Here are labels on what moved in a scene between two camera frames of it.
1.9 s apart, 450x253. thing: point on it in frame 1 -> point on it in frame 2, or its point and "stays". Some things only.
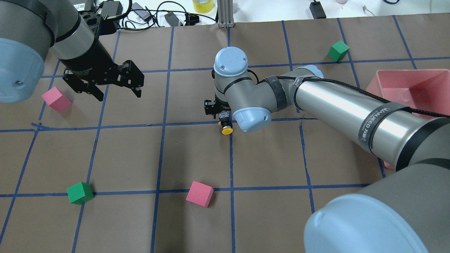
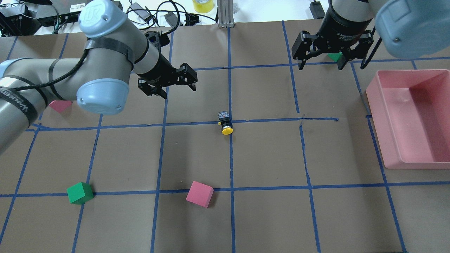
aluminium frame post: (225, 12) stays
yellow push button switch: (225, 122) stays
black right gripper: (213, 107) -> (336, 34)
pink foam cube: (200, 194) stays
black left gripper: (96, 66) -> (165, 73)
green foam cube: (80, 193) stays
